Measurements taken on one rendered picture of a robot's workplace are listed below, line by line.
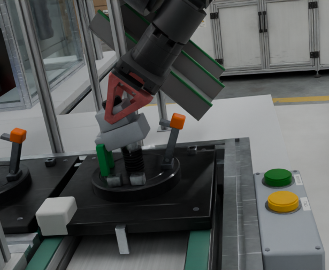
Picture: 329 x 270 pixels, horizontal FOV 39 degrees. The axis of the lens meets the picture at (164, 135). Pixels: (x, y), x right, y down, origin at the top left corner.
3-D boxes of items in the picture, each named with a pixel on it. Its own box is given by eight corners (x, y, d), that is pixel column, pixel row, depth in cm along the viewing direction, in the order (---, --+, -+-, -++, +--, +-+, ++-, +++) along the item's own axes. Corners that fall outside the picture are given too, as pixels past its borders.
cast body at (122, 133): (151, 128, 72) (132, 88, 70) (145, 139, 68) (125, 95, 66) (104, 145, 74) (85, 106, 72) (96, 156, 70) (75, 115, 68)
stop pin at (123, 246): (131, 248, 63) (126, 223, 62) (129, 254, 62) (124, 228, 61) (121, 249, 63) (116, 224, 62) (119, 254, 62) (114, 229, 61)
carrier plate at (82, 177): (216, 155, 82) (215, 143, 82) (212, 229, 60) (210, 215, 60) (89, 164, 87) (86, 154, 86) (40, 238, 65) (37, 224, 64)
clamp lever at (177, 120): (174, 159, 72) (186, 114, 69) (172, 165, 70) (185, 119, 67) (151, 153, 72) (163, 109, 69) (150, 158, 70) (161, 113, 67)
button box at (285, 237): (300, 203, 73) (299, 167, 71) (326, 294, 53) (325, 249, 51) (255, 205, 74) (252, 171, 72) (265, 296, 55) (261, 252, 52)
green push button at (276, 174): (290, 178, 70) (290, 166, 69) (293, 191, 66) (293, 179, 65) (264, 180, 71) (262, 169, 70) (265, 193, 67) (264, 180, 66)
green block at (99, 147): (111, 172, 72) (105, 143, 70) (108, 176, 71) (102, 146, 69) (103, 173, 72) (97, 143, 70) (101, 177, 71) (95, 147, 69)
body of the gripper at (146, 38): (112, 68, 62) (142, 22, 59) (130, 54, 71) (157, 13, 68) (152, 97, 62) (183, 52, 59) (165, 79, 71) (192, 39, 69)
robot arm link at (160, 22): (207, 8, 59) (214, 7, 64) (163, -24, 59) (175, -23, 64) (176, 52, 61) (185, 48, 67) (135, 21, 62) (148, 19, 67)
